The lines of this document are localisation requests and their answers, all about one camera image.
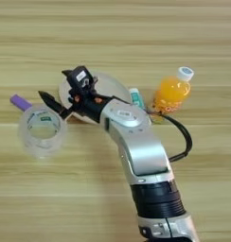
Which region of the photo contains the round beige plate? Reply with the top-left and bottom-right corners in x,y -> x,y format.
58,71 -> 133,125

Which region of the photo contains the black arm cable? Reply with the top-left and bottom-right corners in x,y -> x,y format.
145,108 -> 194,164

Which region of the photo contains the purple rectangular eraser block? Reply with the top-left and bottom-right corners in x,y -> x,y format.
9,94 -> 33,112

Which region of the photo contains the green white glue stick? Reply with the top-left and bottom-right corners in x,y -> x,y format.
128,87 -> 147,110

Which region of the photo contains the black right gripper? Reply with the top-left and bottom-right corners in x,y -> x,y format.
37,69 -> 114,124

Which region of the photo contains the small black box white label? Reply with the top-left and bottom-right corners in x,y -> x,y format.
66,64 -> 96,95

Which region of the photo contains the clear adhesive tape roll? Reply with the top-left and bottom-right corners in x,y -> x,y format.
17,104 -> 69,159

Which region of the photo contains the orange juice bottle white cap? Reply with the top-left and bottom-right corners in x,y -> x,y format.
151,65 -> 195,124

